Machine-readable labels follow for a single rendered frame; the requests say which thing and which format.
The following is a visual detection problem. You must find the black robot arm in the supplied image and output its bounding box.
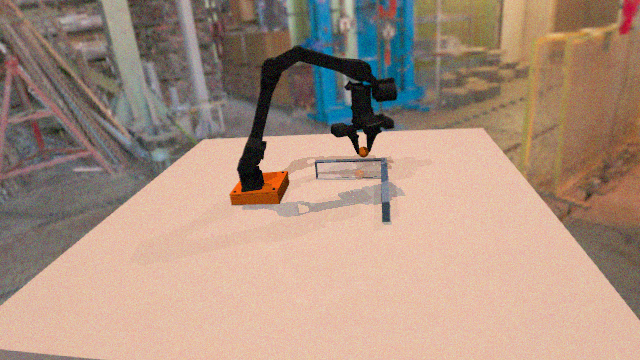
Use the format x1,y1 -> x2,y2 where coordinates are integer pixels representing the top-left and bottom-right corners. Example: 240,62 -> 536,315
236,45 -> 397,192

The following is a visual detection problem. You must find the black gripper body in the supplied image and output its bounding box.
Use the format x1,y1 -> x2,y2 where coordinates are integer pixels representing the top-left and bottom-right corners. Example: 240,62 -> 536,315
331,103 -> 394,137

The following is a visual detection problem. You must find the clear low corner wall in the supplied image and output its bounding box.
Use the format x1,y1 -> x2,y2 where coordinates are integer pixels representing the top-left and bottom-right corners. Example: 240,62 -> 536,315
316,161 -> 381,179

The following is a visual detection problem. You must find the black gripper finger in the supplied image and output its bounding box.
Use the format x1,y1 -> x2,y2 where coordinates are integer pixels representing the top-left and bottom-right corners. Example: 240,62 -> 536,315
348,134 -> 359,154
366,130 -> 382,152

